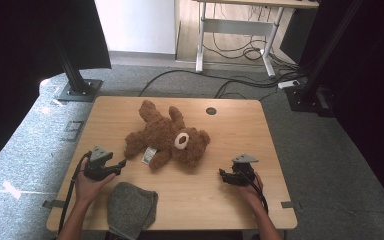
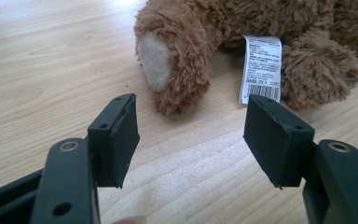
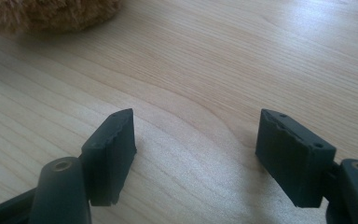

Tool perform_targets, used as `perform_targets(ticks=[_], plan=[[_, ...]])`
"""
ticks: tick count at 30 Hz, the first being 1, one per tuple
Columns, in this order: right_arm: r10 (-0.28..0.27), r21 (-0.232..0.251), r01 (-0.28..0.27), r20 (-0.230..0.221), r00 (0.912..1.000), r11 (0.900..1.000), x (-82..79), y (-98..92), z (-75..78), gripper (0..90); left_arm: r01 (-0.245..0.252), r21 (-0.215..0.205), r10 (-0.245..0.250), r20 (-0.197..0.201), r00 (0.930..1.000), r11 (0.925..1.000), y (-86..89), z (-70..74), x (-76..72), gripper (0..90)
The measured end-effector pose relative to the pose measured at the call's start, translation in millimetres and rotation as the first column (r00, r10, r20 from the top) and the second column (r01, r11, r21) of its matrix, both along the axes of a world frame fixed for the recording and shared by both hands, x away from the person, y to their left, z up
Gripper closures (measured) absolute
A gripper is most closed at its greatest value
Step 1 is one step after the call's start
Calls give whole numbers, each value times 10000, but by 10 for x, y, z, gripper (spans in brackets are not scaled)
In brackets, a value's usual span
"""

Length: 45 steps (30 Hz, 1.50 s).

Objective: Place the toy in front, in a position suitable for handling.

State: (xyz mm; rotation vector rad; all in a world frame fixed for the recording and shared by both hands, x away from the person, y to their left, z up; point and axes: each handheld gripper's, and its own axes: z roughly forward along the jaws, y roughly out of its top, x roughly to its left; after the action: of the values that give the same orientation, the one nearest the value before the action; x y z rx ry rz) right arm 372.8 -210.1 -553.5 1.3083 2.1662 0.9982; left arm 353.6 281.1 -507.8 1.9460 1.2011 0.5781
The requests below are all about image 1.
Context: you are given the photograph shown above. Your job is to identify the white power strip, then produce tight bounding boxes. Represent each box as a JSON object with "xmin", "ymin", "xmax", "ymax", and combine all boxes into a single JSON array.
[{"xmin": 277, "ymin": 79, "xmax": 301, "ymax": 90}]

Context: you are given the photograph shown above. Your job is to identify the brown teddy bear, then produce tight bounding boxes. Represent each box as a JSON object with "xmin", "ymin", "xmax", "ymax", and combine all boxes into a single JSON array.
[{"xmin": 123, "ymin": 99, "xmax": 212, "ymax": 171}]

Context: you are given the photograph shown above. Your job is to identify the black metal stand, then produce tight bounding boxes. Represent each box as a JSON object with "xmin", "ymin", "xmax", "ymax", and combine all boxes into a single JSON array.
[
  {"xmin": 49, "ymin": 19, "xmax": 104, "ymax": 103},
  {"xmin": 284, "ymin": 0, "xmax": 364, "ymax": 118}
]

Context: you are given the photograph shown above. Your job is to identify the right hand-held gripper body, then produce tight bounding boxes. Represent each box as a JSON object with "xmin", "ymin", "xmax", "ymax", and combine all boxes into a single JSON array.
[{"xmin": 229, "ymin": 153, "xmax": 260, "ymax": 187}]

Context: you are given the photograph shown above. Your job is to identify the grey knit hat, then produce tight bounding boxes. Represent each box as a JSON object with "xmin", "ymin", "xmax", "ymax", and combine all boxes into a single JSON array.
[{"xmin": 106, "ymin": 181, "xmax": 159, "ymax": 240}]

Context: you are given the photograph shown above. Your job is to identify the black curtain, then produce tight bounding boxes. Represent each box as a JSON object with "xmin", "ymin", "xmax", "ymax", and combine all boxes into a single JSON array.
[
  {"xmin": 0, "ymin": 0, "xmax": 112, "ymax": 178},
  {"xmin": 296, "ymin": 0, "xmax": 384, "ymax": 216}
]

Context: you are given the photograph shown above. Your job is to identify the left hand-held gripper black cable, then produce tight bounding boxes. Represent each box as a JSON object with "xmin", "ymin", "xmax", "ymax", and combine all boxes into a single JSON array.
[{"xmin": 57, "ymin": 151, "xmax": 93, "ymax": 235}]

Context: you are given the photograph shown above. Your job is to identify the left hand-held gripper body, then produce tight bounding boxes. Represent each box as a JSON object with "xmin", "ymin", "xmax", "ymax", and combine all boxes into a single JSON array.
[{"xmin": 83, "ymin": 145, "xmax": 121, "ymax": 182}]

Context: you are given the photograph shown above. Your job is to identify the hand-held gripper black cable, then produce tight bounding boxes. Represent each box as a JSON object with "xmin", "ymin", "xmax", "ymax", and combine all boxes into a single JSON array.
[
  {"xmin": 234, "ymin": 166, "xmax": 270, "ymax": 215},
  {"xmin": 57, "ymin": 151, "xmax": 93, "ymax": 235}
]

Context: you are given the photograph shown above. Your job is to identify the person's right hand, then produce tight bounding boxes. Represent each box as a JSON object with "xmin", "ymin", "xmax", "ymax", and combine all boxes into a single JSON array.
[{"xmin": 238, "ymin": 171, "xmax": 264, "ymax": 209}]

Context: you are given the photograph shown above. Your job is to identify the coiled black cables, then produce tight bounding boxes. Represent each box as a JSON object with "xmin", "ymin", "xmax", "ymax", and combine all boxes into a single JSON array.
[{"xmin": 202, "ymin": 32, "xmax": 268, "ymax": 62}]

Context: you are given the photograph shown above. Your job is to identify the right hand-held gripper black cable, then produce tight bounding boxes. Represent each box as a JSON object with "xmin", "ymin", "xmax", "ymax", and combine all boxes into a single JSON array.
[{"xmin": 234, "ymin": 166, "xmax": 270, "ymax": 215}]

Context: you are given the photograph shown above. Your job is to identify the person's left hand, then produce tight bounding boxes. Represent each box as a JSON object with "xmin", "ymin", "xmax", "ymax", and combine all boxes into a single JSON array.
[{"xmin": 74, "ymin": 159, "xmax": 117, "ymax": 204}]

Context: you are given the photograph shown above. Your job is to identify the white-framed wooden desk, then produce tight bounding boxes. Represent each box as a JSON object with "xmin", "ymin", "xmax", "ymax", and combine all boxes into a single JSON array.
[{"xmin": 193, "ymin": 0, "xmax": 320, "ymax": 78}]

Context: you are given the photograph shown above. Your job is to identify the long black floor cable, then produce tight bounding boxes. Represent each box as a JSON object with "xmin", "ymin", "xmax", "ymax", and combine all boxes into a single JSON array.
[{"xmin": 138, "ymin": 68, "xmax": 303, "ymax": 100}]

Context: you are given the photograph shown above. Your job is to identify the grey floor tape square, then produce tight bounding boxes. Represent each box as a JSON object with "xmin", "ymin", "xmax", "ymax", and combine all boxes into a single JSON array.
[{"xmin": 63, "ymin": 120, "xmax": 85, "ymax": 143}]

